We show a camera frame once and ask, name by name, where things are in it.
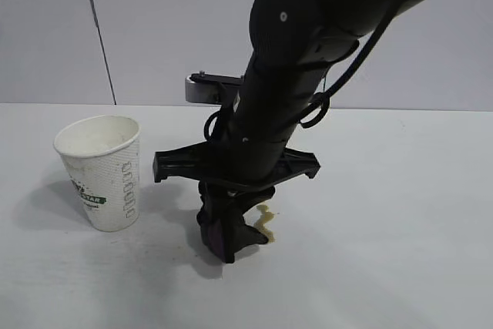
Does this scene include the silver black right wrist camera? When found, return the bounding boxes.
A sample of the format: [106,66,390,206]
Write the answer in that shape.
[183,70,247,105]

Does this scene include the thin black right camera cable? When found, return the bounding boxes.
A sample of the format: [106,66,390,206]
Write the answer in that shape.
[203,107,233,142]

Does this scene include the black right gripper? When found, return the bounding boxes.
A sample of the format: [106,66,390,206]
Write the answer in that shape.
[153,123,322,224]

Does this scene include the black and purple cloth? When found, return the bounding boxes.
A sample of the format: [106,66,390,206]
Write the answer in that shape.
[196,190,273,265]

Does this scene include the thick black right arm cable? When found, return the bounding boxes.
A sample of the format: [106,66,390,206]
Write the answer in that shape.
[298,5,394,130]

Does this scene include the white paper coffee cup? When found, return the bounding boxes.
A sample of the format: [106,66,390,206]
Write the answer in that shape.
[52,114,142,233]

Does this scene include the brown coffee spill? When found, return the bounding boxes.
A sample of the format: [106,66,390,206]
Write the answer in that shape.
[253,205,280,246]

